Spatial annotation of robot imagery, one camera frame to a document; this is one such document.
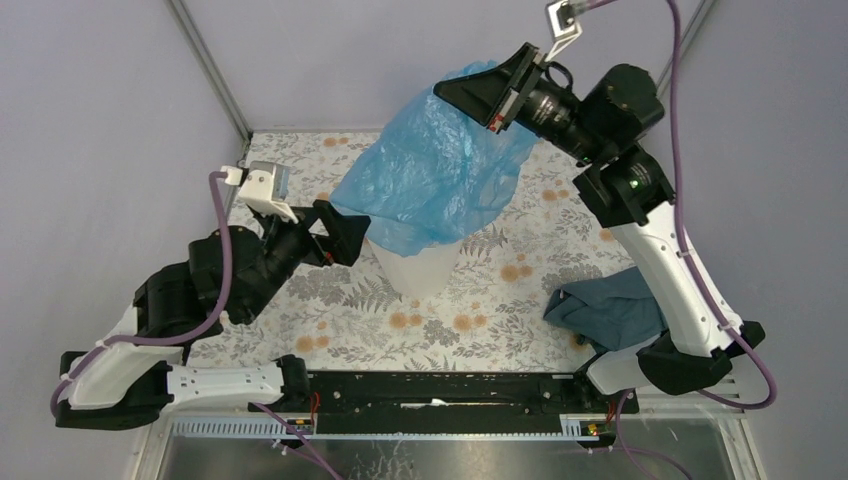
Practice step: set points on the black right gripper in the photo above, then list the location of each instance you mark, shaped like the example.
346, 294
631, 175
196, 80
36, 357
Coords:
487, 95

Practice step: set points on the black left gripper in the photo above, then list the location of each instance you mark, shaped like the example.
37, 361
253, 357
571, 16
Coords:
348, 233

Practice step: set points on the white plastic trash bin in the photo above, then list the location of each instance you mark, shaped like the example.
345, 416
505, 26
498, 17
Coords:
422, 275

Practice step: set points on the blue plastic trash bag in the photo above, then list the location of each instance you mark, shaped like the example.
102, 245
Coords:
433, 177

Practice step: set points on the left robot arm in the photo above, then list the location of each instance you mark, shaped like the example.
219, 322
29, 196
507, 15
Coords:
140, 371

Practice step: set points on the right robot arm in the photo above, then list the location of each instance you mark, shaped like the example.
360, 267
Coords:
627, 191

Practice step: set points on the floral patterned table mat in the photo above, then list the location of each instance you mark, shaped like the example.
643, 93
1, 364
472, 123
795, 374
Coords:
489, 317

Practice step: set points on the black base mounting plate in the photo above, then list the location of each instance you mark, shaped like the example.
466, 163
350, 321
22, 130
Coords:
352, 393

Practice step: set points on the grey-blue crumpled cloth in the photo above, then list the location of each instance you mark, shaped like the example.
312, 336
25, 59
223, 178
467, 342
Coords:
610, 313

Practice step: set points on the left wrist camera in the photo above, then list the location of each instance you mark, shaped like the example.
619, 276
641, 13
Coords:
263, 188

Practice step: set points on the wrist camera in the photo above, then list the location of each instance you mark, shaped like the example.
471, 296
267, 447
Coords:
263, 188
562, 17

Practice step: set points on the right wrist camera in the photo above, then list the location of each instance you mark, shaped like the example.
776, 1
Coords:
562, 17

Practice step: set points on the aluminium rail front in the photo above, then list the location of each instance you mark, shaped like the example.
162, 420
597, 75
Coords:
414, 424

